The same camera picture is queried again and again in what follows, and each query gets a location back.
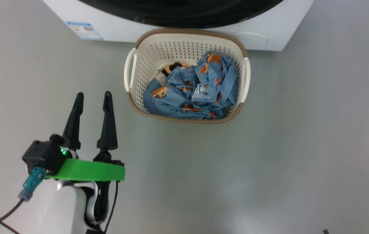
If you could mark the round filter cover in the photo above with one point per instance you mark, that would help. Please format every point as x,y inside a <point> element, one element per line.
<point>252,38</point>

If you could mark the blue energy label sticker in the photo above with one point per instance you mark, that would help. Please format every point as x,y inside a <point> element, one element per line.
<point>85,31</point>

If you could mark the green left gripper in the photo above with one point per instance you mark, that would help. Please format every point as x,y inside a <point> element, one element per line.
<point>90,170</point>

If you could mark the cream plastic laundry basket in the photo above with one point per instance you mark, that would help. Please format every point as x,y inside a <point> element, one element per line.
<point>171,45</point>

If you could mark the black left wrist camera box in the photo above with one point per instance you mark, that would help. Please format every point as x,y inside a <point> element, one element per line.
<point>43,154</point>

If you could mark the teal left camera connector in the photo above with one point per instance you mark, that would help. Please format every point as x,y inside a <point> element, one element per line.
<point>33,182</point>

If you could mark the white washing machine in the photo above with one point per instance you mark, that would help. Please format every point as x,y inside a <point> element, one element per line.
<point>122,26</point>

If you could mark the blue cartoon print trousers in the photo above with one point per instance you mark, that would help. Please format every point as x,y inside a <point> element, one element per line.
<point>213,81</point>

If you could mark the blue cartoon print shirt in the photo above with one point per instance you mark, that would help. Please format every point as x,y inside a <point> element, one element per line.
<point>168,100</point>

